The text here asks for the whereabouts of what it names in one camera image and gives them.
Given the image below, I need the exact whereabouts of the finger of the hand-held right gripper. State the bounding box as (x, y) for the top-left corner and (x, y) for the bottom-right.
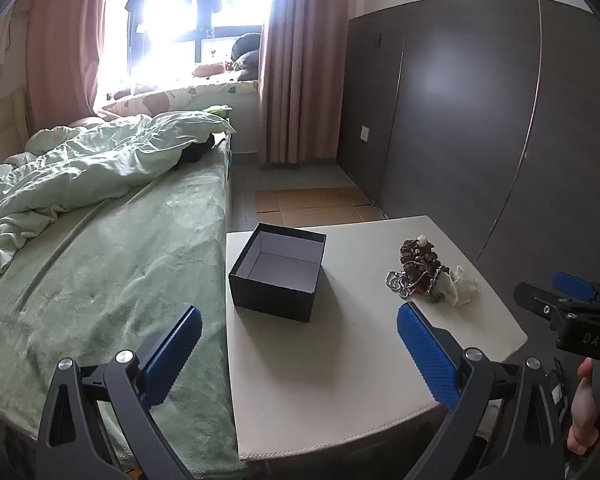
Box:
(552, 272), (600, 310)
(514, 282), (581, 322)

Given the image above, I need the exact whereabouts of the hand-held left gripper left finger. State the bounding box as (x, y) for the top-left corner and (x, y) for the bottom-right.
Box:
(36, 305), (203, 480)

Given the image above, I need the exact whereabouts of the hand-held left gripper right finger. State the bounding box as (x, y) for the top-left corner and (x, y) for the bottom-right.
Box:
(396, 301), (566, 480)

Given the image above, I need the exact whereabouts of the silver chain bracelet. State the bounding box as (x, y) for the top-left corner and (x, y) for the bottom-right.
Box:
(386, 267), (443, 302)

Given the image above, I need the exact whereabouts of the brown bead bracelet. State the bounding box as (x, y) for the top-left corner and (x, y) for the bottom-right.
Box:
(399, 235), (445, 302)

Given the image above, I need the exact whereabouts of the black cardboard box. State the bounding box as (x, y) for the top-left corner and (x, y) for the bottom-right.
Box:
(228, 222), (327, 323)

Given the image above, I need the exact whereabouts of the person's right hand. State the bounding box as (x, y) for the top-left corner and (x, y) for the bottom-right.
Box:
(567, 359), (600, 456)

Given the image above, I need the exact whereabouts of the bed with green sheet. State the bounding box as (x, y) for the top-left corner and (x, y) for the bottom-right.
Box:
(0, 135), (237, 480)

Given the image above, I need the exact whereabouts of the dark grey wardrobe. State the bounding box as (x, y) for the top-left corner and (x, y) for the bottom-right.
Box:
(337, 0), (600, 291)

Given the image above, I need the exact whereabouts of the flat brown cardboard sheet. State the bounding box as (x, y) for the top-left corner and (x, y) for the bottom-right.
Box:
(255, 186), (384, 228)

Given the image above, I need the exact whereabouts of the black item under duvet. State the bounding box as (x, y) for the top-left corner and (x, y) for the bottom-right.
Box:
(177, 135), (216, 165)

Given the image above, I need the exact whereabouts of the light green duvet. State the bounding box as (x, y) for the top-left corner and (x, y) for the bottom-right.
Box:
(0, 110), (237, 276)

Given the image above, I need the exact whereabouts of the patterned window seat cushion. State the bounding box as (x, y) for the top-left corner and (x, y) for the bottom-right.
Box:
(94, 80), (261, 123)

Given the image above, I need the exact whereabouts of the beige padded headboard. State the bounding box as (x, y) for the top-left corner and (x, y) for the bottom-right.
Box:
(0, 67), (31, 171)

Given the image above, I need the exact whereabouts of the pink plush toy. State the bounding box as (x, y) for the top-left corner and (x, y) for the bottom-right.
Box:
(192, 61), (226, 78)

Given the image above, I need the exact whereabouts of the dark pillow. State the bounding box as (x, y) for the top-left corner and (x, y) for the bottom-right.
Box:
(230, 32), (263, 82)

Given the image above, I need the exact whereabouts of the pink curtain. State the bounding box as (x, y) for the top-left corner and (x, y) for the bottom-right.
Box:
(25, 0), (113, 126)
(257, 0), (351, 171)

